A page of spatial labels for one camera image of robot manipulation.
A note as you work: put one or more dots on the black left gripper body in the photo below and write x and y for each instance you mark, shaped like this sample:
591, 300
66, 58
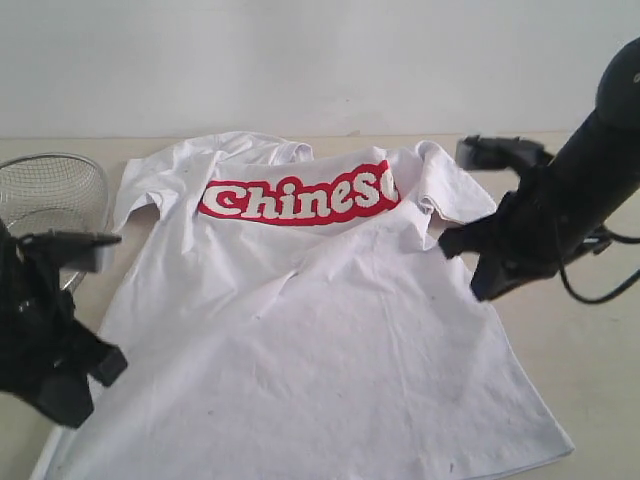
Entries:
39, 331

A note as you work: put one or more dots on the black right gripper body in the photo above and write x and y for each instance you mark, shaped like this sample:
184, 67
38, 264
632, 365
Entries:
548, 220

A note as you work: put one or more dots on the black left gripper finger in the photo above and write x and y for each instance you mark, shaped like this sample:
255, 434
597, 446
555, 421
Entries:
62, 396
105, 362

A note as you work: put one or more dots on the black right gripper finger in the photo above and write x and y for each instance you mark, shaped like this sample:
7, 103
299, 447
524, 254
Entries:
499, 272
479, 237

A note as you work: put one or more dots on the white t-shirt red Chinese logo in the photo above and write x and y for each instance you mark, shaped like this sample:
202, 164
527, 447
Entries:
291, 317

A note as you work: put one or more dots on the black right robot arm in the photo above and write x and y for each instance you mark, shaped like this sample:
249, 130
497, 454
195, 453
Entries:
607, 143

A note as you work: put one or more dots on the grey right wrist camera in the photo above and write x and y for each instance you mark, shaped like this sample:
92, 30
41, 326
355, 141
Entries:
478, 153

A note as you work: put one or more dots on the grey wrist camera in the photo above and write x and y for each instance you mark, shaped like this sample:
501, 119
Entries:
478, 153
68, 250

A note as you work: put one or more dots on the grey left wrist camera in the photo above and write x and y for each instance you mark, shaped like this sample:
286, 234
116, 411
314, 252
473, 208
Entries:
68, 250

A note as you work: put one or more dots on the metal wire mesh basket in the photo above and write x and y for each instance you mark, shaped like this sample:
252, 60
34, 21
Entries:
59, 191

